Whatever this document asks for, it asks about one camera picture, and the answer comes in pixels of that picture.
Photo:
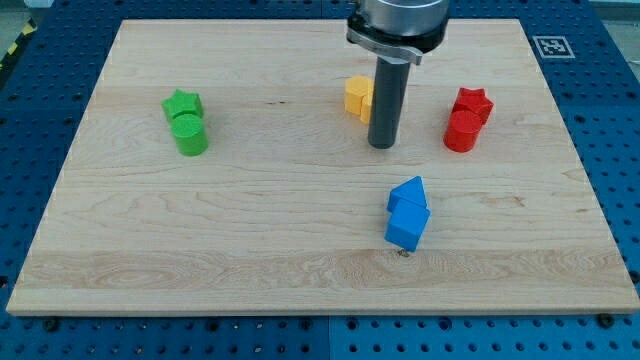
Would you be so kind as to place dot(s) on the yellow hexagon block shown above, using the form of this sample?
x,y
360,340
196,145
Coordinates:
x,y
356,88

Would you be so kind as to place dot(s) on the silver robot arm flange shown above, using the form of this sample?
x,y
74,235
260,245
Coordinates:
x,y
401,31

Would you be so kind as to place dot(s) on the yellow heart block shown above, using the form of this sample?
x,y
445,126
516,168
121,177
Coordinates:
x,y
365,111

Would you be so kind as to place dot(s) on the blue triangle block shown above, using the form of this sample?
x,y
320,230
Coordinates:
x,y
412,190

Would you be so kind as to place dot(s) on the blue cube block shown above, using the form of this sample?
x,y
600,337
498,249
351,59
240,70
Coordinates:
x,y
406,224

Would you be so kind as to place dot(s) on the light wooden board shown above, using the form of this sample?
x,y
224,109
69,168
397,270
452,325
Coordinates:
x,y
285,213

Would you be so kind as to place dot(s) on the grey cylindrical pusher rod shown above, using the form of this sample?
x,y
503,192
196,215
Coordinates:
x,y
388,97

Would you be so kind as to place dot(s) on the green cylinder block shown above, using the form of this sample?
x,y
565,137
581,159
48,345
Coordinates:
x,y
189,134

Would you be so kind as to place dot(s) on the red cylinder block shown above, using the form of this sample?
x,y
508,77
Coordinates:
x,y
462,131

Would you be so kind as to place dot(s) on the green star block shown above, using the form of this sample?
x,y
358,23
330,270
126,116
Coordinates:
x,y
182,103

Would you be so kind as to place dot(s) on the red star block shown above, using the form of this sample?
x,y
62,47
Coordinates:
x,y
475,101

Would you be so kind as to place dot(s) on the white fiducial marker tag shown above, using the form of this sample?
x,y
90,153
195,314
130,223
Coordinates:
x,y
553,47

